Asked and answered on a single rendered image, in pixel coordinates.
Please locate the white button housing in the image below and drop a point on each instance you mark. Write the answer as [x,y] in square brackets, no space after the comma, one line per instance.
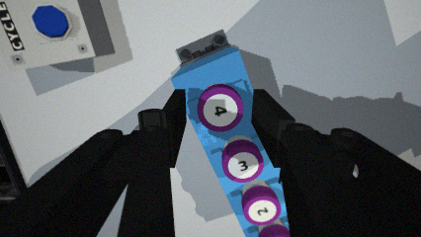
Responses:
[36,33]

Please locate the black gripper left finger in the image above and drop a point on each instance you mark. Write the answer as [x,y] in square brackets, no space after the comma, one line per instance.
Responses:
[72,200]

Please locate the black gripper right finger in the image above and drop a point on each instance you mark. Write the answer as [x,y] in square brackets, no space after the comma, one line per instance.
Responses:
[385,198]

